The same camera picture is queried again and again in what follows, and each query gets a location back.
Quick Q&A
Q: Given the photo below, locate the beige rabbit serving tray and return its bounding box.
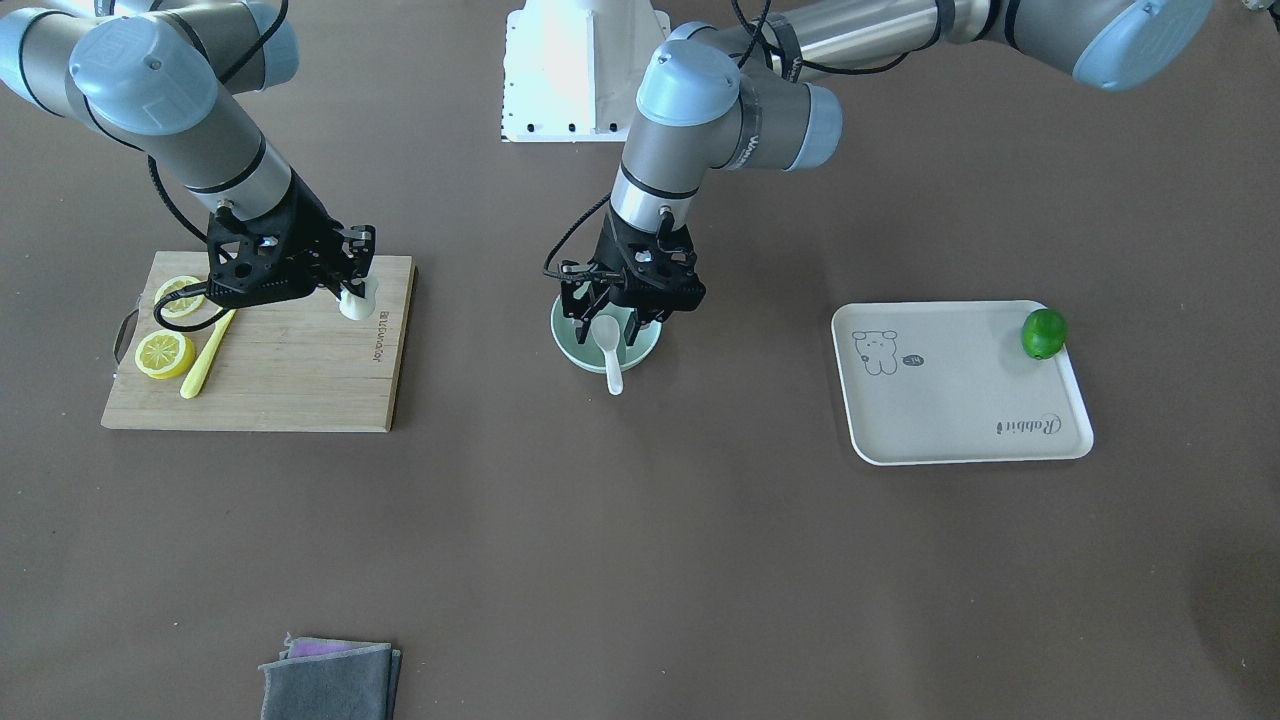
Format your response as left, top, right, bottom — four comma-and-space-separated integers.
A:
831, 300, 1094, 466

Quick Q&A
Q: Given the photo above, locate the upper lemon half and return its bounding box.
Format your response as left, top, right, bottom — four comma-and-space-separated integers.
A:
154, 275, 207, 320

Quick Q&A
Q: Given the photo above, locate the light green ceramic bowl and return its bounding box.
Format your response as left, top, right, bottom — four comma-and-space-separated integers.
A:
550, 296, 662, 374

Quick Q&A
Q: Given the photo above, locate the green lime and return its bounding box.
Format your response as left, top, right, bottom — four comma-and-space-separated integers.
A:
1020, 307, 1068, 360

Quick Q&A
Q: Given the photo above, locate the yellow plastic knife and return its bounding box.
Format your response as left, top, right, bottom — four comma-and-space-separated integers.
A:
180, 309, 238, 398

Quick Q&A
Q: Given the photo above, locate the folded grey cloth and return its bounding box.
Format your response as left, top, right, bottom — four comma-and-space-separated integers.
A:
259, 635, 402, 719

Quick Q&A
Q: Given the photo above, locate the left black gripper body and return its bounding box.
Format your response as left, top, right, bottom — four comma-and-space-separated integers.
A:
559, 211, 707, 319

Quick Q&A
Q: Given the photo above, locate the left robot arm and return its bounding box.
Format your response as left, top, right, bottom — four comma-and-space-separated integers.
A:
553, 1, 1212, 345

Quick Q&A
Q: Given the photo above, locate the lower lemon half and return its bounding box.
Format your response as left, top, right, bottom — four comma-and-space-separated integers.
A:
134, 329, 197, 380

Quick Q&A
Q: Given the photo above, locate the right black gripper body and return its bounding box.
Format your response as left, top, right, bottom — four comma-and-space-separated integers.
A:
206, 178, 346, 309

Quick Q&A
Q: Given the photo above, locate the white ceramic soup spoon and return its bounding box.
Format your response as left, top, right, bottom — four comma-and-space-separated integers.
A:
590, 314, 625, 396

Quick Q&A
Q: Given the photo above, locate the lemon half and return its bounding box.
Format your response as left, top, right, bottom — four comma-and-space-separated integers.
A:
154, 275, 207, 320
134, 329, 197, 380

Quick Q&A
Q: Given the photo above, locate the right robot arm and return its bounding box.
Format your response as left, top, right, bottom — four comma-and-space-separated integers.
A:
3, 1, 378, 320

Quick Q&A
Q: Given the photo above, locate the bamboo cutting board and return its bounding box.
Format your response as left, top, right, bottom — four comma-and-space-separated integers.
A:
101, 255, 416, 432

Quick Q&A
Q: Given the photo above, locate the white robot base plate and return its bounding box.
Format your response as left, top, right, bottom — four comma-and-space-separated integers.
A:
500, 1, 672, 143

